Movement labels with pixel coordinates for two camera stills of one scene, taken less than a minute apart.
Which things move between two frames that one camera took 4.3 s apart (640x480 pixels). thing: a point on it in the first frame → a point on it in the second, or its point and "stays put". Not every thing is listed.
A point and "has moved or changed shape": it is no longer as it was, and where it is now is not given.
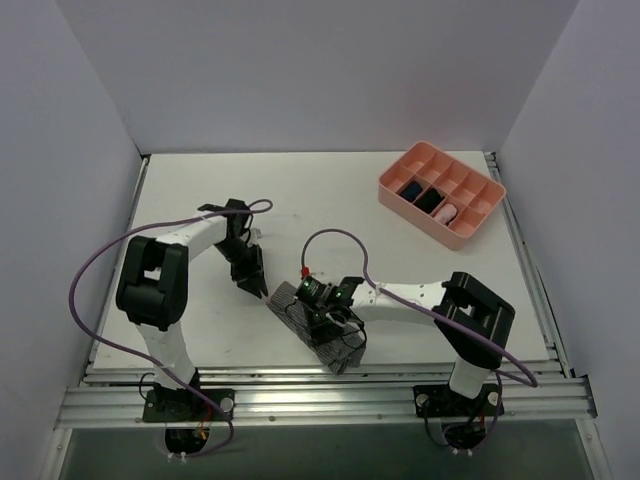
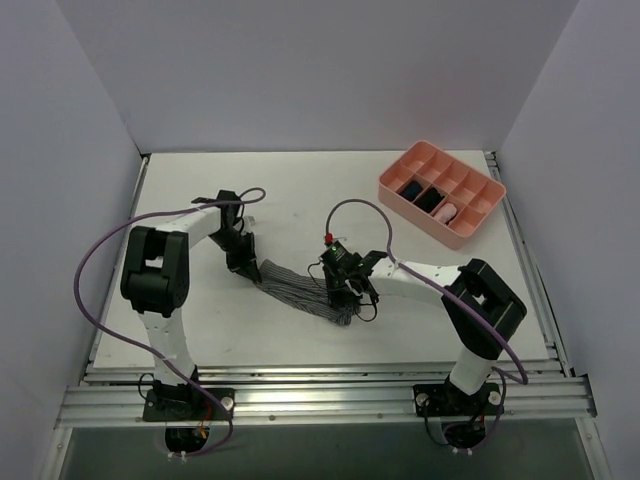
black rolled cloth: x=430 y=201 stays put
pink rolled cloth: x=446 y=213 stays put
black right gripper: x=324 y=326 → x=341 y=288
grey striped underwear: x=341 y=354 has moved or changed shape
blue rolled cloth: x=412 y=190 stays put
